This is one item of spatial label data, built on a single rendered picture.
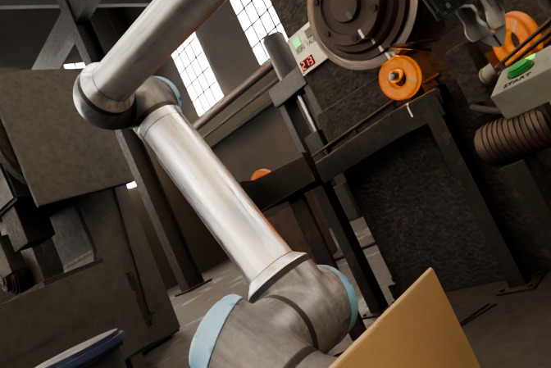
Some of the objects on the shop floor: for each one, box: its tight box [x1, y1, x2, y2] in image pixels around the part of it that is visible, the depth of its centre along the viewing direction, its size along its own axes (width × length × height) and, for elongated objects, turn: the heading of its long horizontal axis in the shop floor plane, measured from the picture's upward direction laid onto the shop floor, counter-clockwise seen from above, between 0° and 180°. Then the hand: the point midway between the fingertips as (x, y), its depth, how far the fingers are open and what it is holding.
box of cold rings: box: [0, 257, 153, 368], centre depth 321 cm, size 103×83×79 cm
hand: (498, 37), depth 80 cm, fingers closed
